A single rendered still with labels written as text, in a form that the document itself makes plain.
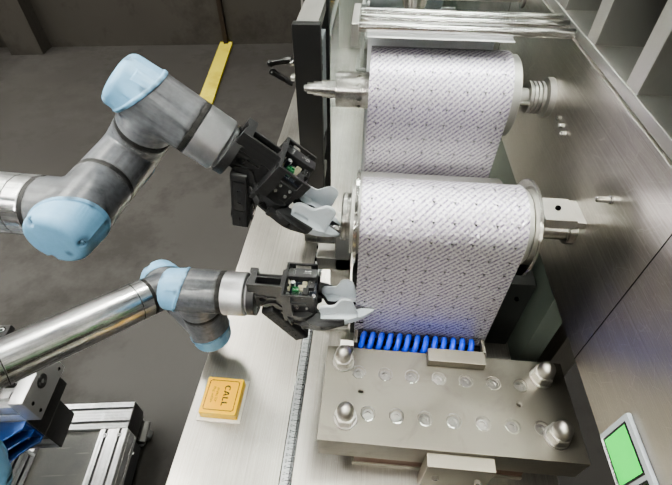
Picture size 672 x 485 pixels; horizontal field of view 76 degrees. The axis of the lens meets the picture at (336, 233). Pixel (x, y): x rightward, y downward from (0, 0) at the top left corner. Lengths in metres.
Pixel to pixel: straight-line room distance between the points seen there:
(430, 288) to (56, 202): 0.52
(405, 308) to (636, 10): 0.54
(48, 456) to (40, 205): 1.34
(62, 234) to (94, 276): 1.98
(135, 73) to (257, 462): 0.64
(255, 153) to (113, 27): 4.52
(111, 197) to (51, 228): 0.08
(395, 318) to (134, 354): 1.55
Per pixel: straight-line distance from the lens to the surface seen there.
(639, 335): 0.60
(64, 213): 0.55
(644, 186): 0.60
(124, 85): 0.58
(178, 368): 2.04
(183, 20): 4.82
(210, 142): 0.58
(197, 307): 0.76
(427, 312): 0.76
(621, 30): 0.79
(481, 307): 0.75
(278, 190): 0.61
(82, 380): 2.18
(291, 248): 1.11
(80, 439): 1.80
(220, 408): 0.88
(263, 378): 0.91
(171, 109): 0.57
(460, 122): 0.79
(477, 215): 0.63
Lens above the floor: 1.71
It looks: 45 degrees down
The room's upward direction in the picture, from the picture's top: straight up
